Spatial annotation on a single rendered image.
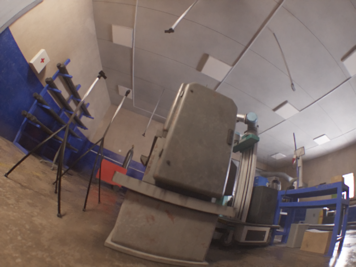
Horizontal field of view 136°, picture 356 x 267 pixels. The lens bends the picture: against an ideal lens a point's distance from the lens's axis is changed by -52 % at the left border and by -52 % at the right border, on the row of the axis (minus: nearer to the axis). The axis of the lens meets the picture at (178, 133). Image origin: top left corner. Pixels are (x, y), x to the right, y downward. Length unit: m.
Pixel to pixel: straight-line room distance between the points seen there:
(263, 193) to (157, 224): 1.53
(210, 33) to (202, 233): 3.21
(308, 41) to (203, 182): 3.26
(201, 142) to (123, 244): 0.81
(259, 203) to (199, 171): 1.34
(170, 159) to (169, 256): 0.62
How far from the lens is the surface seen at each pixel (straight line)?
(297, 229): 2.49
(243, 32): 3.23
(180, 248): 1.02
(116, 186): 4.81
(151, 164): 0.96
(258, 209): 2.09
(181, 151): 0.90
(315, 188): 2.22
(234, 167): 1.17
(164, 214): 0.93
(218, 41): 3.36
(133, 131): 6.69
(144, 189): 0.87
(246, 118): 2.08
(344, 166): 7.82
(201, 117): 1.03
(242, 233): 1.90
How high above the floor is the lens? 0.43
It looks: 24 degrees up
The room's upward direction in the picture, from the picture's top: 18 degrees clockwise
